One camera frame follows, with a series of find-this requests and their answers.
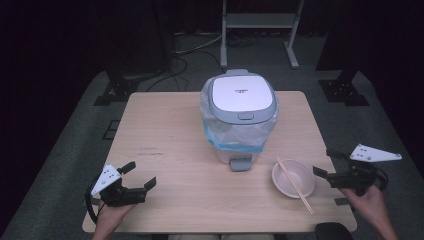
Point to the wooden chopstick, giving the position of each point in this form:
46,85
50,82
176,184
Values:
289,176
308,204

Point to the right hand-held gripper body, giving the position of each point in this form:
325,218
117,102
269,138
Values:
356,178

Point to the person's right hand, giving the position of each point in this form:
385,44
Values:
370,203

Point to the beige paper bowl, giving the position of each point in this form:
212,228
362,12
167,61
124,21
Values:
300,176

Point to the black chair armrest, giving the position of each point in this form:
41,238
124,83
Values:
333,231

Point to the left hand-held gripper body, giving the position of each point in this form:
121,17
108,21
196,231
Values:
120,196

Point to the grey white pedal trash can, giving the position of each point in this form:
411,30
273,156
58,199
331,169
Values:
242,93

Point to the black floor stand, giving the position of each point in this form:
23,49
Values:
343,90
116,88

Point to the white metal stand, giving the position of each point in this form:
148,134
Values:
260,20

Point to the person's left hand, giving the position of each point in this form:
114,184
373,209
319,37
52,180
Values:
110,216

